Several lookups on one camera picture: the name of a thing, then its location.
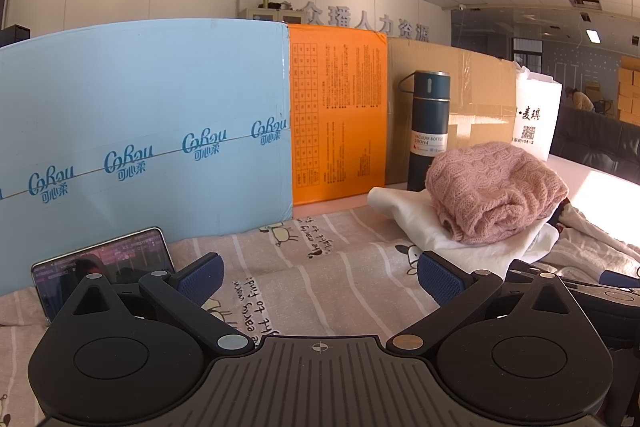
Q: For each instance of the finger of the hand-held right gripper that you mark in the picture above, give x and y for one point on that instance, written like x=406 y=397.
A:
x=617 y=278

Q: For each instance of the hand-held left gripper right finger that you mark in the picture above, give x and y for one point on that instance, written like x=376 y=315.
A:
x=440 y=279

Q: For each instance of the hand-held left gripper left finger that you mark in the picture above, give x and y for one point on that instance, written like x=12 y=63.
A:
x=200 y=279

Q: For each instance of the pink knitted sweater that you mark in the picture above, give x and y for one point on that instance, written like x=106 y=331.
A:
x=495 y=187

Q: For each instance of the white blanket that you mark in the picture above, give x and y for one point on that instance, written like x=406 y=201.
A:
x=595 y=247

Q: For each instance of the white garment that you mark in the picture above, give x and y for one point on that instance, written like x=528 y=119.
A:
x=415 y=217

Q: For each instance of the smartphone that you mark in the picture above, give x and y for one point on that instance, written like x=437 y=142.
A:
x=100 y=257

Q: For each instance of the black sofa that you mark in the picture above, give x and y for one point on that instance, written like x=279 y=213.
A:
x=600 y=142

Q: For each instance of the dark blue vacuum bottle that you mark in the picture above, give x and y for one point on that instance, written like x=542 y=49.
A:
x=425 y=127

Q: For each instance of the large light blue carton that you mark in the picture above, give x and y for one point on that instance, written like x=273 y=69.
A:
x=150 y=107

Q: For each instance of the white paper bag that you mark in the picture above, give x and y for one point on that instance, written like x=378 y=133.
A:
x=537 y=107

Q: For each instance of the orange printed box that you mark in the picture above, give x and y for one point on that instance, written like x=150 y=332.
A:
x=340 y=117

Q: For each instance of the stack of cardboard boxes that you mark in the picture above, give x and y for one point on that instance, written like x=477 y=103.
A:
x=631 y=87

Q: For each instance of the brown cardboard box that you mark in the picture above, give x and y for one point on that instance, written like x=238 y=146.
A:
x=480 y=77

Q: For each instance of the ceiling light panel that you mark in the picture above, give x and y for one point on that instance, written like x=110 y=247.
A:
x=593 y=35

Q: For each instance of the glass door cabinet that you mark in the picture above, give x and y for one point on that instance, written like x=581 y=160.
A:
x=265 y=14

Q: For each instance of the black box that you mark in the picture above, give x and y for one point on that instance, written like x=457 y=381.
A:
x=14 y=36

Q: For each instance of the grey wall lettering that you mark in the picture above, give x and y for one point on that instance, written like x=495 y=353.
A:
x=314 y=13

